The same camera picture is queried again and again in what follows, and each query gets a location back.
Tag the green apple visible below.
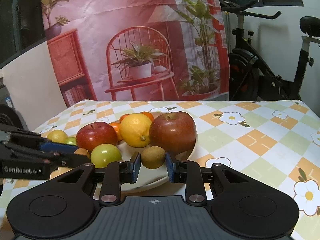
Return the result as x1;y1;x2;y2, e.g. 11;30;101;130
91;144;123;168
63;137;77;146

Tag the brown kiwi fruit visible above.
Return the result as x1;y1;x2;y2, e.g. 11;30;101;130
141;146;166;169
74;148;90;159

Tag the large yellow lemon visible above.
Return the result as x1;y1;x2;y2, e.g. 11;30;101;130
47;129;68;144

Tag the small red apple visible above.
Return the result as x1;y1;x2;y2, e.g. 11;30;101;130
76;122;118;152

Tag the large red apple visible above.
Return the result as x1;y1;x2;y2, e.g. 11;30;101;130
149;112;197;155

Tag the small orange tangerine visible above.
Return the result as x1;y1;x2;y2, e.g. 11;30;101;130
141;112;155;122
119;114;129;124

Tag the grey washing machine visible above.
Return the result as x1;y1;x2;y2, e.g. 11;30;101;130
0;84;28;129

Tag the beige round plate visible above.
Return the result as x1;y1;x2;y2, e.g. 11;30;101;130
96;112;199;194

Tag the black exercise bike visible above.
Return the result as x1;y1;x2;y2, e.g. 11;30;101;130
220;0;320;102

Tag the pink printed backdrop cloth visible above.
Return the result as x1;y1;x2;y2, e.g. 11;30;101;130
41;0;229;106

